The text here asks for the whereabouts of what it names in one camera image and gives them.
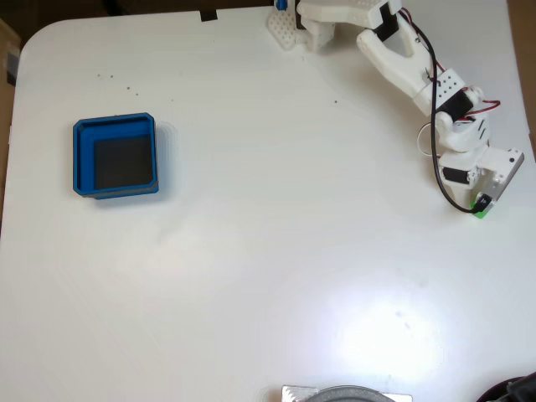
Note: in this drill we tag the white perforated base plate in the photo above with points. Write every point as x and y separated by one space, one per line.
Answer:
285 31

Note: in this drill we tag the blue clamp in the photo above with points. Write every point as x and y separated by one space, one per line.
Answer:
280 4

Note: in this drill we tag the silver camera box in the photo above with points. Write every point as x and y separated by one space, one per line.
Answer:
504 176

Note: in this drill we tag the green cube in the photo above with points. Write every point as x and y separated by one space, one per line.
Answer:
481 214

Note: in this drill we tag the black object with dark rim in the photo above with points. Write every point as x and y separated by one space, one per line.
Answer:
523 389

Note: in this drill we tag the silver flat plate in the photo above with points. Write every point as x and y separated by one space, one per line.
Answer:
293 394

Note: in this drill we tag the grey round object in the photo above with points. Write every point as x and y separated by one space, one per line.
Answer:
352 395

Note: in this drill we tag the blue square box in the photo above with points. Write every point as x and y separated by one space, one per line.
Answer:
84 167

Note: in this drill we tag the black tape strip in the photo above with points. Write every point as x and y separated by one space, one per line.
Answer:
208 16

